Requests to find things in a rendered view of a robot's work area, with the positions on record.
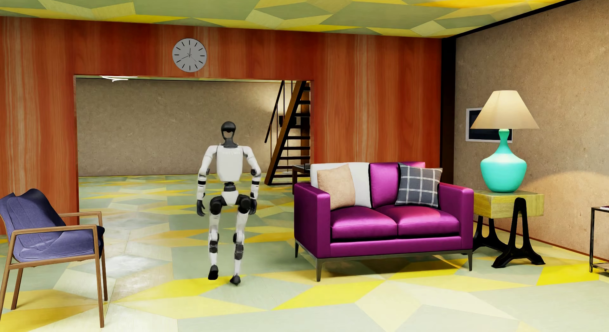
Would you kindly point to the white throw blanket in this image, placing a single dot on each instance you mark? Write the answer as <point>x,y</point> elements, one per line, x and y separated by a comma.
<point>361,179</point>

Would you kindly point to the beige throw pillow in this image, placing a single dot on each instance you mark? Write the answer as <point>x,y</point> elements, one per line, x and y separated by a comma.
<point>337,187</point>

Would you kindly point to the black metal frame table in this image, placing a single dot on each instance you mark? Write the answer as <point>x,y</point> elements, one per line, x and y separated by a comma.
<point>592,237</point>

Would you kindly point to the white robot leg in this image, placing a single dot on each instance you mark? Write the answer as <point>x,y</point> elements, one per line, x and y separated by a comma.
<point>240,227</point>
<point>214,227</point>

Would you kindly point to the white right robot leg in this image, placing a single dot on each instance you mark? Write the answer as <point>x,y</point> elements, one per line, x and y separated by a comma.
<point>214,227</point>

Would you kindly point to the framed wall picture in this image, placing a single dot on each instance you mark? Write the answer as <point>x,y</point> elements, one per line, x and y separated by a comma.
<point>473,132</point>

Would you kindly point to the small dark coffee table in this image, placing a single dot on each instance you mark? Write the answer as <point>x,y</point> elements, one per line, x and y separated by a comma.
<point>300,169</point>

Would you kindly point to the round grey wall clock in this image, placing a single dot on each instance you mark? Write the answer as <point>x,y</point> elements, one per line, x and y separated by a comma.
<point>189,55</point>

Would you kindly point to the magenta two-seat sofa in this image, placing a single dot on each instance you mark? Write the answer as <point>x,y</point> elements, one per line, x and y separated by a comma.
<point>395,227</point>

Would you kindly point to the grey plaid throw pillow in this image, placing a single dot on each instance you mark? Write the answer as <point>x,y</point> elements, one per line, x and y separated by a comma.
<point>418,186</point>

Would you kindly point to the turquoise table lamp beige shade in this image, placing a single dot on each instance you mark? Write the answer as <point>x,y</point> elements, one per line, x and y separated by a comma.
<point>503,167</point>

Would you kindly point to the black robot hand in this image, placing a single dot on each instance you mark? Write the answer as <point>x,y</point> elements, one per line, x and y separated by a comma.
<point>201,208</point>
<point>252,207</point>

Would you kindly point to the black robot head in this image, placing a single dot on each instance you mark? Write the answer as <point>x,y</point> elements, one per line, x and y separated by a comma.
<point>229,130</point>

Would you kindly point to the wooden staircase black rail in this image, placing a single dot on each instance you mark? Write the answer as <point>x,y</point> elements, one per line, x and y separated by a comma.
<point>291,137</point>

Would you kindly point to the blue armchair wooden frame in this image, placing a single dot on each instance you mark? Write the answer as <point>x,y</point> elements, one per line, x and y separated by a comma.
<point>38,227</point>

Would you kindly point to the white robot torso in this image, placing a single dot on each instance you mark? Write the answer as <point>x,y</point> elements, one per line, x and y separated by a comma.
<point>230,164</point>

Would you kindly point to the wooden side table black legs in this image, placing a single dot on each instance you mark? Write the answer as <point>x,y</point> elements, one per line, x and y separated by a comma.
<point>504,204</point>

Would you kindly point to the white left robot leg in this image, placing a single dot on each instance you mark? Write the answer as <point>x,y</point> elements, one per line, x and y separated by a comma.
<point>240,227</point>

